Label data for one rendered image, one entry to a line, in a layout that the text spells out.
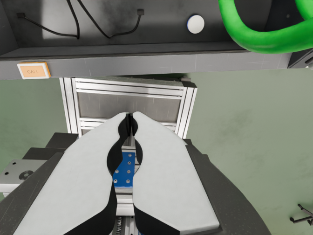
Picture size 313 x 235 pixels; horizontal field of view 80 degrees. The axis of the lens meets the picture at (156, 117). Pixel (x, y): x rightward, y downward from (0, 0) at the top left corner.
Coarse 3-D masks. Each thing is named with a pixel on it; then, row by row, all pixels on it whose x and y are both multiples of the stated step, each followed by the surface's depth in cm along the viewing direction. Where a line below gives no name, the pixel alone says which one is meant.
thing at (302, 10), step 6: (300, 0) 19; (306, 0) 18; (312, 0) 18; (300, 6) 18; (306, 6) 18; (312, 6) 18; (300, 12) 19; (306, 12) 18; (312, 12) 17; (306, 18) 18
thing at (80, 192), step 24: (120, 120) 11; (72, 144) 9; (96, 144) 9; (120, 144) 10; (72, 168) 8; (96, 168) 8; (48, 192) 7; (72, 192) 7; (96, 192) 7; (48, 216) 6; (72, 216) 6; (96, 216) 6
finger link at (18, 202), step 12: (60, 156) 8; (48, 168) 8; (24, 180) 7; (36, 180) 7; (12, 192) 7; (24, 192) 7; (36, 192) 7; (0, 204) 6; (12, 204) 6; (24, 204) 6; (0, 216) 6; (12, 216) 6; (24, 216) 6; (0, 228) 6; (12, 228) 6
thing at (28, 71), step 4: (20, 68) 36; (24, 68) 36; (28, 68) 36; (32, 68) 36; (36, 68) 36; (40, 68) 36; (24, 72) 37; (28, 72) 37; (32, 72) 37; (36, 72) 37; (40, 72) 37; (44, 72) 37; (48, 72) 38; (24, 76) 37; (28, 76) 37; (32, 76) 37; (36, 76) 37; (40, 76) 37
